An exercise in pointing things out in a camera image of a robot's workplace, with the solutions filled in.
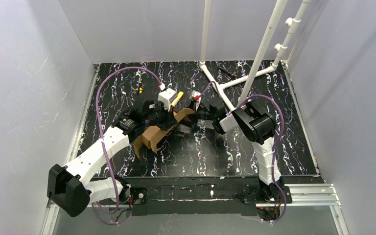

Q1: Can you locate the brown cardboard box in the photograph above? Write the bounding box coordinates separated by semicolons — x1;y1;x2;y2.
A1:
133;108;194;159

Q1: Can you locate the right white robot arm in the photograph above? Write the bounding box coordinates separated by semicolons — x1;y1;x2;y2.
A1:
188;96;289;204

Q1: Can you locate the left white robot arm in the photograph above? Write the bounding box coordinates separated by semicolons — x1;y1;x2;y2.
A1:
47;98;179;217

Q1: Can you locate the yellow white marker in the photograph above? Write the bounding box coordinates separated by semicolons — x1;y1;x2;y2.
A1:
171;92;184;107

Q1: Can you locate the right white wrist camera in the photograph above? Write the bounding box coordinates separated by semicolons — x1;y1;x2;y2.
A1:
190;90;202;105

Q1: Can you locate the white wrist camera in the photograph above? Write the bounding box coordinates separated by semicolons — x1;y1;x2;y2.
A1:
190;90;202;105
158;83;177;111

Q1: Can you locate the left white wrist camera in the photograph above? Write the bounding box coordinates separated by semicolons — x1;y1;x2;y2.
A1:
158;83;177;111

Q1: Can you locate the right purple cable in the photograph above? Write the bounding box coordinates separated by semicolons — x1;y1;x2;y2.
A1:
199;81;288;224

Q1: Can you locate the purple cable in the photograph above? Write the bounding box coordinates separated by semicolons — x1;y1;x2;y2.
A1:
91;67;165;226
199;81;288;224

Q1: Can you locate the white PVC pipe frame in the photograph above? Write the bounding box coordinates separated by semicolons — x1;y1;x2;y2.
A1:
199;0;312;113

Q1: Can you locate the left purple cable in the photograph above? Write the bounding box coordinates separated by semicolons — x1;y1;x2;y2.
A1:
91;67;165;226

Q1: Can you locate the aluminium base frame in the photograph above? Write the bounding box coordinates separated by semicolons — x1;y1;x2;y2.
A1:
41;65;351;235

